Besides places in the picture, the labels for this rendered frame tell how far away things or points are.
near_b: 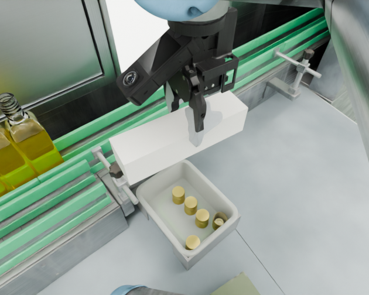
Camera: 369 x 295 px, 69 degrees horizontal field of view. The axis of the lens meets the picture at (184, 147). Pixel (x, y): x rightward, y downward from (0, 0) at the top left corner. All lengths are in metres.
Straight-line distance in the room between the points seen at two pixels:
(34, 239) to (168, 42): 0.45
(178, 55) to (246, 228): 0.53
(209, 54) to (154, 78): 0.09
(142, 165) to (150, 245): 0.34
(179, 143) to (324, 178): 0.57
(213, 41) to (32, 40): 0.40
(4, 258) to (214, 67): 0.51
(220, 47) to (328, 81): 0.80
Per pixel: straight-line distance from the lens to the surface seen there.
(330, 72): 1.13
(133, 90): 0.35
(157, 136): 0.44
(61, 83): 0.72
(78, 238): 0.65
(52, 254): 0.66
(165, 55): 0.35
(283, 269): 0.75
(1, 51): 0.66
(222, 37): 0.38
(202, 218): 0.69
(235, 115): 0.49
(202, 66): 0.37
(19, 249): 0.63
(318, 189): 0.89
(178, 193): 0.72
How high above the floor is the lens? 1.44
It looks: 52 degrees down
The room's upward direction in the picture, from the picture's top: straight up
